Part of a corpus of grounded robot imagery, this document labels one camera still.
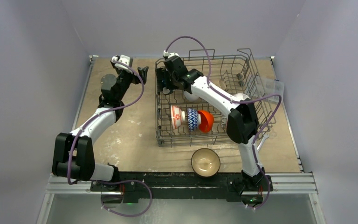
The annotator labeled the plain white bowl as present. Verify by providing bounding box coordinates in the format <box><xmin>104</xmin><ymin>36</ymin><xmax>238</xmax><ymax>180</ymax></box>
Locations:
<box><xmin>183</xmin><ymin>91</ymin><xmax>199</xmax><ymax>102</ymax></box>

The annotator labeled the red white patterned bowl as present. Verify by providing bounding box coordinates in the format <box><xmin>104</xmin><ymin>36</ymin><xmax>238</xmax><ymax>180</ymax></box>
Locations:
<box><xmin>170</xmin><ymin>105</ymin><xmax>186</xmax><ymax>130</ymax></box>

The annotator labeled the blue white zigzag bowl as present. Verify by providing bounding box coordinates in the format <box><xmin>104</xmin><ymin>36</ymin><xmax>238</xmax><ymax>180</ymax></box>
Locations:
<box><xmin>187</xmin><ymin>108</ymin><xmax>201</xmax><ymax>132</ymax></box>

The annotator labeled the orange bowl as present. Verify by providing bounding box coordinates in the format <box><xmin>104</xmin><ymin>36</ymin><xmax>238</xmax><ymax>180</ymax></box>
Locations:
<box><xmin>197</xmin><ymin>110</ymin><xmax>214</xmax><ymax>133</ymax></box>

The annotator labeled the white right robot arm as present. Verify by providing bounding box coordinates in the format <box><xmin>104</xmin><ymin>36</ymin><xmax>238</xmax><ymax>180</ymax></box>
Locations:
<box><xmin>155</xmin><ymin>55</ymin><xmax>264</xmax><ymax>190</ymax></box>

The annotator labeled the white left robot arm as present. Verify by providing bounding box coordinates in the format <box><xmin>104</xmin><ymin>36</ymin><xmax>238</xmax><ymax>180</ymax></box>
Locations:
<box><xmin>52</xmin><ymin>66</ymin><xmax>149</xmax><ymax>191</ymax></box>

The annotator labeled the black bowl cream inside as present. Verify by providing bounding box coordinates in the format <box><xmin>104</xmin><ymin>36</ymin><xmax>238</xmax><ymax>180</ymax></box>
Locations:
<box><xmin>191</xmin><ymin>148</ymin><xmax>221</xmax><ymax>178</ymax></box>

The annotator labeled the clear plastic organizer box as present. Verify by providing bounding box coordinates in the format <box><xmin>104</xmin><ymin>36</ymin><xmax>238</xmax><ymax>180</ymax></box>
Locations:
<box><xmin>261</xmin><ymin>77</ymin><xmax>284</xmax><ymax>98</ymax></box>

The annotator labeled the silver wrench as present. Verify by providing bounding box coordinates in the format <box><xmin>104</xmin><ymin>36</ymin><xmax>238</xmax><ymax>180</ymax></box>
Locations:
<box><xmin>256</xmin><ymin>133</ymin><xmax>269</xmax><ymax>152</ymax></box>

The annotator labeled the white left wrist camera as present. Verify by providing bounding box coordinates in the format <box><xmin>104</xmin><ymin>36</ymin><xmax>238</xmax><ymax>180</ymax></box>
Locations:
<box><xmin>110</xmin><ymin>55</ymin><xmax>133</xmax><ymax>74</ymax></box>

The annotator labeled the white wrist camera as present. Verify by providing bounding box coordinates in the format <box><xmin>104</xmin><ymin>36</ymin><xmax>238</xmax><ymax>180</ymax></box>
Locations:
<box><xmin>163</xmin><ymin>50</ymin><xmax>179</xmax><ymax>60</ymax></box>
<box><xmin>110</xmin><ymin>55</ymin><xmax>133</xmax><ymax>74</ymax></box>

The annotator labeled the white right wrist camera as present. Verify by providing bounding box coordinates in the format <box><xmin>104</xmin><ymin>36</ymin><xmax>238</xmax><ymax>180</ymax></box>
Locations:
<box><xmin>163</xmin><ymin>50</ymin><xmax>179</xmax><ymax>60</ymax></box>

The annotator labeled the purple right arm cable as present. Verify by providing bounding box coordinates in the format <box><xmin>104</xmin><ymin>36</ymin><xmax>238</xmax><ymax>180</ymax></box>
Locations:
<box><xmin>165</xmin><ymin>35</ymin><xmax>283</xmax><ymax>211</ymax></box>

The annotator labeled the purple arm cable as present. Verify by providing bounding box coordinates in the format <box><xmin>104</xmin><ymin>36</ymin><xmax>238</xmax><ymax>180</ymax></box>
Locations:
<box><xmin>165</xmin><ymin>35</ymin><xmax>283</xmax><ymax>211</ymax></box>
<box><xmin>66</xmin><ymin>60</ymin><xmax>145</xmax><ymax>185</ymax></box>

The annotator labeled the grey wire dish rack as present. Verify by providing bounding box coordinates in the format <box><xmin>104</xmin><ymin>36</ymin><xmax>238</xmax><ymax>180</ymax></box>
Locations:
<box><xmin>155</xmin><ymin>48</ymin><xmax>276</xmax><ymax>147</ymax></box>

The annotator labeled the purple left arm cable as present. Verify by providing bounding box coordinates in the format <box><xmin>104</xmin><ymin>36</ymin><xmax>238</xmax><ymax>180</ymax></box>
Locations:
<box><xmin>66</xmin><ymin>60</ymin><xmax>145</xmax><ymax>185</ymax></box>

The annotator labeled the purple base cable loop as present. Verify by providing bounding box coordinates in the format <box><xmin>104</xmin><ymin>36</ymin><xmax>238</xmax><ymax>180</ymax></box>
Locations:
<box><xmin>100</xmin><ymin>180</ymin><xmax>154</xmax><ymax>218</ymax></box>

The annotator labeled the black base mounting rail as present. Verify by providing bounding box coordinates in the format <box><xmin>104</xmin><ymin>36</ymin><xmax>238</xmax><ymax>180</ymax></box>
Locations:
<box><xmin>90</xmin><ymin>171</ymin><xmax>273</xmax><ymax>204</ymax></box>

